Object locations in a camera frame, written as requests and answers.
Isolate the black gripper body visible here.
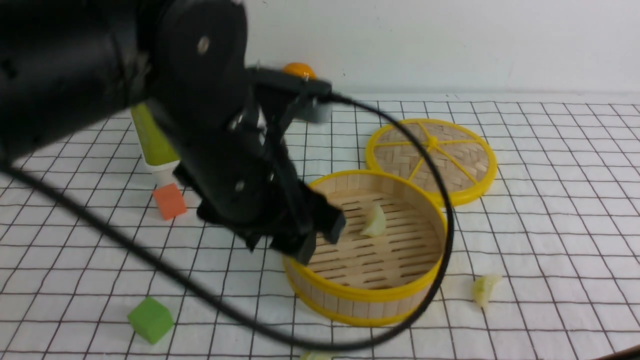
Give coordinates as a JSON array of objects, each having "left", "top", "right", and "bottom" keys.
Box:
[{"left": 147, "top": 95, "right": 314, "bottom": 248}]

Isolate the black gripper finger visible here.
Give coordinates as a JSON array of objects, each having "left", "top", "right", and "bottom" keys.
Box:
[
  {"left": 270, "top": 232, "right": 317, "bottom": 266},
  {"left": 306, "top": 193, "right": 346, "bottom": 245}
]

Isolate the pale yellow toy dumpling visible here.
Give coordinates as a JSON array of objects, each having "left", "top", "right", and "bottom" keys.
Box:
[{"left": 298, "top": 351, "right": 333, "bottom": 360}]

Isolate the pale green toy dumpling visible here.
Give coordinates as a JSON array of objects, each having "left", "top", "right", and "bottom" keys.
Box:
[{"left": 471, "top": 275, "right": 502, "bottom": 309}]

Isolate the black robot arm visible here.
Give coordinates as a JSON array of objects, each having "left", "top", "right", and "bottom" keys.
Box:
[{"left": 0, "top": 0, "right": 346, "bottom": 265}]

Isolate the bamboo steamer tray yellow rim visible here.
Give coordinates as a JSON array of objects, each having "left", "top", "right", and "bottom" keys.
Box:
[{"left": 283, "top": 170, "right": 447, "bottom": 327}]

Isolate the woven bamboo steamer lid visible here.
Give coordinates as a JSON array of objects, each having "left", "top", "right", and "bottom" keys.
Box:
[{"left": 365, "top": 118, "right": 498, "bottom": 207}]

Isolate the green lid white box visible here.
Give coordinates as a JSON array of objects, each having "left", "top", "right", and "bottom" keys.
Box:
[{"left": 130, "top": 103, "right": 179, "bottom": 188}]

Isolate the orange foam cube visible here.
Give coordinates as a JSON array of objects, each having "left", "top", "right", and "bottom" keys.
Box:
[{"left": 151, "top": 183, "right": 188, "bottom": 221}]

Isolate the orange toy fruit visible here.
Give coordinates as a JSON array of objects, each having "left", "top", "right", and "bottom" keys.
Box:
[{"left": 282, "top": 63, "right": 317, "bottom": 80}]

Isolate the green foam cube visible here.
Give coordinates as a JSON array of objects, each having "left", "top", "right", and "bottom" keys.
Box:
[{"left": 126, "top": 296, "right": 175, "bottom": 345}]

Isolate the white black grid tablecloth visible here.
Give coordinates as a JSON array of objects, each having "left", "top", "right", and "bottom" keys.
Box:
[{"left": 0, "top": 94, "right": 640, "bottom": 360}]

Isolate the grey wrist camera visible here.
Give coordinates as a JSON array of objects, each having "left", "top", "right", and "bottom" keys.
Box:
[{"left": 247, "top": 66, "right": 333, "bottom": 124}]

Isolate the black cable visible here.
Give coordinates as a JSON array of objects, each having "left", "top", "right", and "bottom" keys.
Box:
[{"left": 0, "top": 92, "right": 455, "bottom": 352}]

